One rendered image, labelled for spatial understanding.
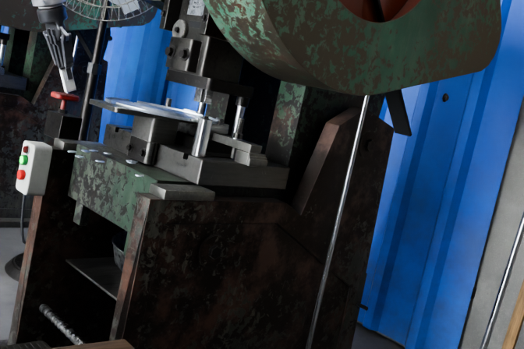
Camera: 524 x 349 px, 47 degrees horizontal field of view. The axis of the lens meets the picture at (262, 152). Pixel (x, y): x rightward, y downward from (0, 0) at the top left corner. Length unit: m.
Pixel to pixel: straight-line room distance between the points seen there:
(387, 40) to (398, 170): 1.21
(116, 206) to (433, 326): 1.43
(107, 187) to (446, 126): 1.40
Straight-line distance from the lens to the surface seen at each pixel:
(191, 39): 1.54
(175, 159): 1.47
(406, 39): 1.46
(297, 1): 1.17
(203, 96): 1.62
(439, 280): 2.46
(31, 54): 3.13
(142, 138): 1.54
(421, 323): 2.49
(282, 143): 1.65
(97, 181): 1.58
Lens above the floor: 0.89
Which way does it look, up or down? 6 degrees down
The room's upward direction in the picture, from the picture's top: 12 degrees clockwise
